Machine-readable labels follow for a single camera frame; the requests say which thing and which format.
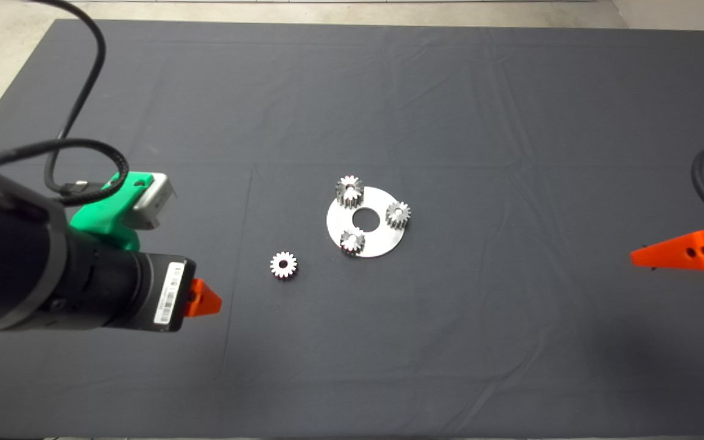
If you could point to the round steel plate with hole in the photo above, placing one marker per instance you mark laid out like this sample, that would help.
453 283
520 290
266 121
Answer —
382 239

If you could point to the large steel gear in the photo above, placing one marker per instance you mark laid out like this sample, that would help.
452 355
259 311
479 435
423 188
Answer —
349 190

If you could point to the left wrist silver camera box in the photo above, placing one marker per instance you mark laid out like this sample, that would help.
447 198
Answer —
156 205

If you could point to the left wrist green camera mount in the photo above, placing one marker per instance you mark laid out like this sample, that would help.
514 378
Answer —
107 220

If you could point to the small steel gear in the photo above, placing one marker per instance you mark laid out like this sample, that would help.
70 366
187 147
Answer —
283 264
352 241
398 213

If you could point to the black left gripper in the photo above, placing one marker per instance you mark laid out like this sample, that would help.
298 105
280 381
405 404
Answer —
120 293

